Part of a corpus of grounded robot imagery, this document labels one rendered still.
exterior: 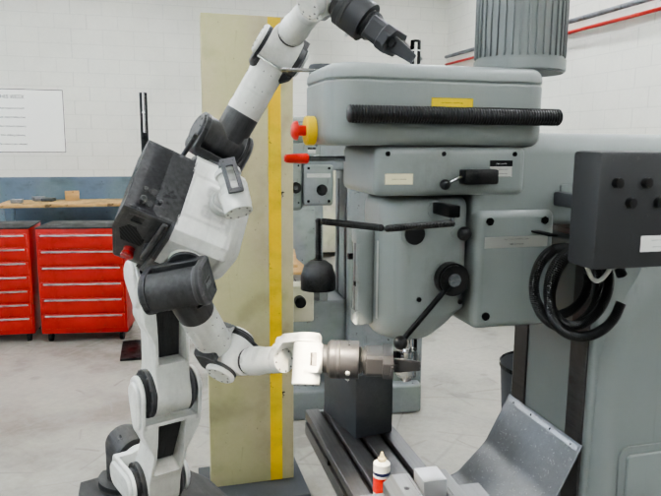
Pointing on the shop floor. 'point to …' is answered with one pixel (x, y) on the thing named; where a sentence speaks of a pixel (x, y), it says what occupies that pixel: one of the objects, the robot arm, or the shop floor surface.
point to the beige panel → (254, 279)
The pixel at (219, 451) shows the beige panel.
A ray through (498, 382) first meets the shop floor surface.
